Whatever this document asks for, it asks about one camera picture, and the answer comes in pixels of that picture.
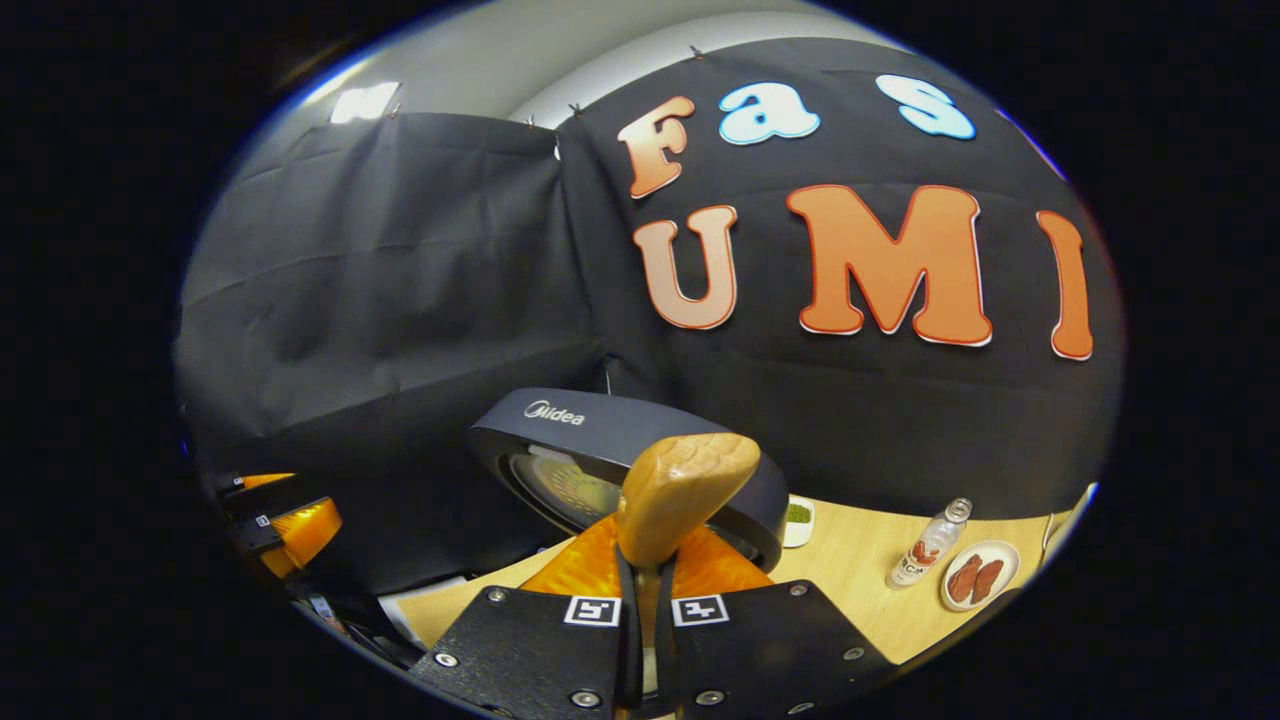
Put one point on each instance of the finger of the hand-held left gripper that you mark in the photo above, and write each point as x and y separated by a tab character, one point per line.
300	530
255	492

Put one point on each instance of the white round plate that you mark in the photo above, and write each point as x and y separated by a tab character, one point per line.
1005	560

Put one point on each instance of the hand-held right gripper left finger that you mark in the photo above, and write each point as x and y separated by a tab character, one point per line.
530	650

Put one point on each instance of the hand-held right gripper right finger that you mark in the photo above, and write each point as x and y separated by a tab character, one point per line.
760	650

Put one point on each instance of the wooden spoon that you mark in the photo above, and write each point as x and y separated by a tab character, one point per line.
680	490

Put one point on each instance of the dark grey rice cooker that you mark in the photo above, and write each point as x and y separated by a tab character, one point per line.
600	425

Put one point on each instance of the clear plastic bottle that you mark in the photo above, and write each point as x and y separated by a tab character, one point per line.
925	550

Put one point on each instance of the black backdrop cloth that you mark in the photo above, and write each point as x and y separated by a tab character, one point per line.
400	260

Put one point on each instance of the small divided bean dish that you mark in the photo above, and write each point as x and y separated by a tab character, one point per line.
798	515

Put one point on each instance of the ceiling light panel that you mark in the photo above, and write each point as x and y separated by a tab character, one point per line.
365	102

